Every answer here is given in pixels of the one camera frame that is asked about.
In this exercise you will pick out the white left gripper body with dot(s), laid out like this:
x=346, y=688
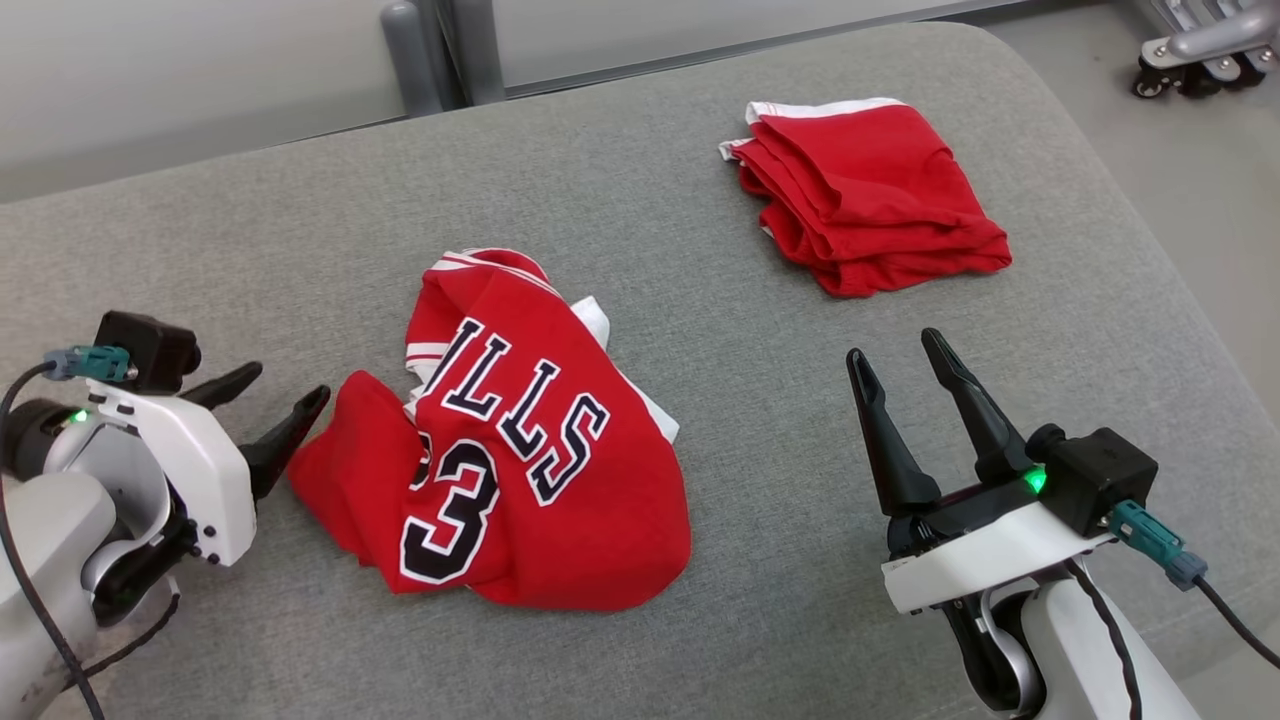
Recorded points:
x=200, y=470

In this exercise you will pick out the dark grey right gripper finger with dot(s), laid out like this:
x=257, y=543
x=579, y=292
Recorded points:
x=895, y=450
x=985, y=425

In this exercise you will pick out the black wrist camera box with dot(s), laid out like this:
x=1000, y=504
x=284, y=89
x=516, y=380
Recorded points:
x=150, y=350
x=1095, y=480

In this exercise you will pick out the grey metal partition post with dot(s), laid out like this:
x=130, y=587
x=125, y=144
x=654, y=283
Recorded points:
x=470, y=50

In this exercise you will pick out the red Bulls 23 jersey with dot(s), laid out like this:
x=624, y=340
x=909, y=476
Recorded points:
x=600, y=520

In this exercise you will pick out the grey wheeled metal base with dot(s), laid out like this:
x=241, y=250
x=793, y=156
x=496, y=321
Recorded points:
x=1210, y=40

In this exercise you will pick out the red shorts with white stripe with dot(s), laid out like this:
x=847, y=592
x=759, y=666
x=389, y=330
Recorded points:
x=880, y=180

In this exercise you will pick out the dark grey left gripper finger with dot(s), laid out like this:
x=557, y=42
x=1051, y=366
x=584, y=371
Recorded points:
x=225, y=385
x=285, y=440

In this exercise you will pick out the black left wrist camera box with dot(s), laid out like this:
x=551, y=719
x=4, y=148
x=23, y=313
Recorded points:
x=150, y=350

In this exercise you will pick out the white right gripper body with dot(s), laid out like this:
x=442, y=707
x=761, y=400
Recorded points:
x=970, y=560

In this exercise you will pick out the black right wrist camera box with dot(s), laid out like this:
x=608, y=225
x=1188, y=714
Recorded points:
x=1095, y=480

